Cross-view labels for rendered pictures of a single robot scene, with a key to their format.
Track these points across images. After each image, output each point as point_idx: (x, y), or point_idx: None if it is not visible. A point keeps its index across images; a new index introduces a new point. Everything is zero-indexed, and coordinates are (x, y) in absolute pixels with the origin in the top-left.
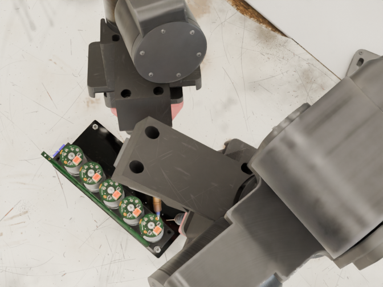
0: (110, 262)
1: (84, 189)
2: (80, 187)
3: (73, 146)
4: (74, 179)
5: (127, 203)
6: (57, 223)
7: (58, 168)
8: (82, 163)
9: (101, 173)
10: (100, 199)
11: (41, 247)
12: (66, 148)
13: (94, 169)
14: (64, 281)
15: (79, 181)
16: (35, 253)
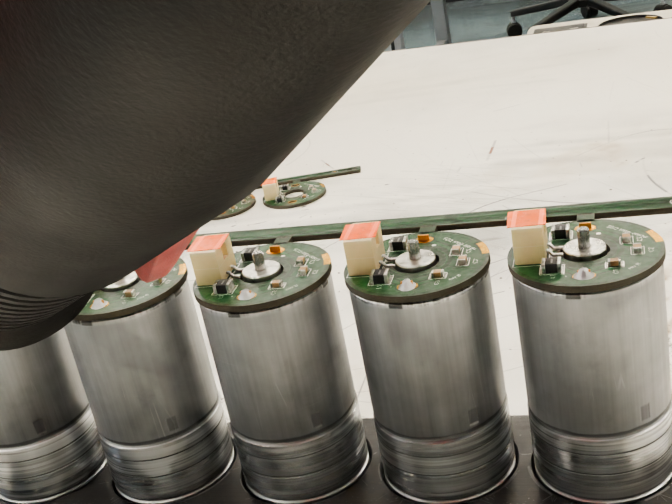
0: (223, 401)
1: (395, 222)
2: (423, 219)
3: (619, 273)
4: (477, 220)
5: (147, 283)
6: (508, 378)
7: (590, 204)
8: (518, 323)
9: (360, 282)
10: (368, 428)
11: (497, 316)
12: (645, 252)
13: (408, 276)
14: (351, 308)
15: (521, 421)
16: (501, 301)
